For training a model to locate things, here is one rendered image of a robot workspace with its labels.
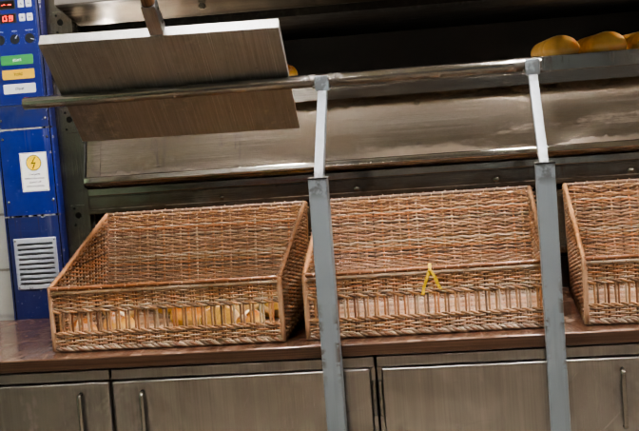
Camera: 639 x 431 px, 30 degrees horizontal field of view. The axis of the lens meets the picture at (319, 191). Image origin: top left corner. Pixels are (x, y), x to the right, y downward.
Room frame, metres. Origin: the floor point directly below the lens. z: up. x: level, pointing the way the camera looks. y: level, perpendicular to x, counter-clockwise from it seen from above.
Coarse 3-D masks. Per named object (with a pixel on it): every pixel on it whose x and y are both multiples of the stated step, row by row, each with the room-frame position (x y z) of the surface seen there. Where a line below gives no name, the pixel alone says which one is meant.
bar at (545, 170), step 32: (448, 64) 2.73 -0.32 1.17; (480, 64) 2.72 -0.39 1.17; (512, 64) 2.71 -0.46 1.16; (64, 96) 2.84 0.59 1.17; (96, 96) 2.82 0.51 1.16; (128, 96) 2.81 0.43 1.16; (160, 96) 2.81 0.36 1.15; (192, 96) 2.81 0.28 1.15; (320, 96) 2.74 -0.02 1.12; (320, 128) 2.66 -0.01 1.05; (544, 128) 2.57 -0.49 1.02; (320, 160) 2.59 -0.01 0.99; (544, 160) 2.50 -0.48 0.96; (320, 192) 2.53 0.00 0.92; (544, 192) 2.48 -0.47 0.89; (320, 224) 2.53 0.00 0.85; (544, 224) 2.48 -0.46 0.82; (320, 256) 2.54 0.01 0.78; (544, 256) 2.48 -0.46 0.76; (320, 288) 2.54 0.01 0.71; (544, 288) 2.48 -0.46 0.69; (320, 320) 2.54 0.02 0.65; (544, 320) 2.50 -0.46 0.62
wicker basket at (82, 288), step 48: (96, 240) 3.08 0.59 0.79; (144, 240) 3.15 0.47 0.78; (192, 240) 3.12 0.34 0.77; (240, 240) 3.11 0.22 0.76; (288, 240) 3.08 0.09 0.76; (48, 288) 2.72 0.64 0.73; (96, 288) 2.70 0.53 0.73; (144, 288) 2.69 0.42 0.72; (192, 288) 2.67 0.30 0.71; (240, 288) 2.66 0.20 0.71; (288, 288) 2.75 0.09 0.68; (96, 336) 2.71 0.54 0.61; (144, 336) 2.70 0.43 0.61; (192, 336) 2.68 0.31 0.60; (240, 336) 2.66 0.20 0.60; (288, 336) 2.67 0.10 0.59
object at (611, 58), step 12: (552, 60) 3.06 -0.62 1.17; (564, 60) 3.06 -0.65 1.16; (576, 60) 3.06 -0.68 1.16; (588, 60) 3.05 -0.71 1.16; (600, 60) 3.05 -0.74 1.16; (612, 60) 3.04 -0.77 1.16; (624, 60) 3.04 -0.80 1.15; (636, 60) 3.04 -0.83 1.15; (504, 72) 3.08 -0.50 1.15; (516, 72) 3.07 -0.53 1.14; (360, 84) 3.12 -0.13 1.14; (372, 84) 3.12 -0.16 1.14
